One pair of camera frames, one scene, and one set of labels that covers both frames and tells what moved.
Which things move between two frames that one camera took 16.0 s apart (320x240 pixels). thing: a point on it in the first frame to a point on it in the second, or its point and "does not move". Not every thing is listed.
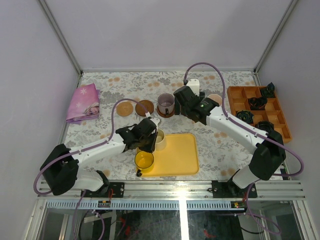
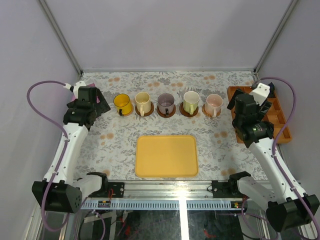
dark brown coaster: (163, 115) does not move
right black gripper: (177, 107) to (262, 109)
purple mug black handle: (166, 102) does not move
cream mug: (160, 142) to (143, 103)
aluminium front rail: (182, 195) does not move
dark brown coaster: (141, 110) does not move
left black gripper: (152, 136) to (100, 100)
